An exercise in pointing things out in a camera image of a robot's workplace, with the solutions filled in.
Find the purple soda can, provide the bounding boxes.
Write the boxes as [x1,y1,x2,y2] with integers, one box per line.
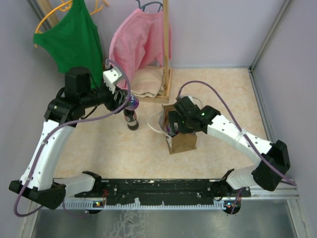
[125,94,139,111]
[166,122,179,137]

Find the grey clothes hanger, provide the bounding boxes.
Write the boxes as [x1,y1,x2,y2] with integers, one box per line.
[135,0,163,12]

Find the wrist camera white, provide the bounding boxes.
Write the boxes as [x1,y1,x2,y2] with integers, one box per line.
[182,95,195,102]
[103,67,123,94]

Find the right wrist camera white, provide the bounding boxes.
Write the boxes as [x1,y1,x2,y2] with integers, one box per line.
[182,95,195,102]

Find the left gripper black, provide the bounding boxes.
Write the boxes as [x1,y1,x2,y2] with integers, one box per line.
[80,78,131,114]

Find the green tank top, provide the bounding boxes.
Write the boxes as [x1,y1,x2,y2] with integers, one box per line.
[33,0,103,88]

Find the wooden clothes rack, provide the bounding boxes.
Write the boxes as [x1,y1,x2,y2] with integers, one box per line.
[29,0,172,104]

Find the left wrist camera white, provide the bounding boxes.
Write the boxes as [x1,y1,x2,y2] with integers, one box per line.
[103,67,123,94]

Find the beige folded cloth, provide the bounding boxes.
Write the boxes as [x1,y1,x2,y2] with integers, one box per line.
[130,66,164,98]

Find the cola glass bottle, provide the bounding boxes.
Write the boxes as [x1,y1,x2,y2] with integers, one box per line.
[123,109,139,131]

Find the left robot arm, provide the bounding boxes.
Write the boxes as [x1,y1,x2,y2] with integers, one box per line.
[9,66,131,217]

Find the aluminium frame rail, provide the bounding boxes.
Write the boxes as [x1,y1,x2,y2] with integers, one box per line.
[247,182,299,200]

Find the pink t-shirt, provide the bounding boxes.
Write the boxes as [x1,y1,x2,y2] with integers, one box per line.
[109,8,164,82]

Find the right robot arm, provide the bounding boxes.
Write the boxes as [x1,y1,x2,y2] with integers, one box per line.
[167,96,290,196]

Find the yellow clothes hanger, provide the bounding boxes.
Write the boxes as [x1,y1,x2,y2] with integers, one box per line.
[33,0,109,47]

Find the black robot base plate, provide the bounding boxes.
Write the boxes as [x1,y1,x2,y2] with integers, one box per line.
[75,179,251,209]

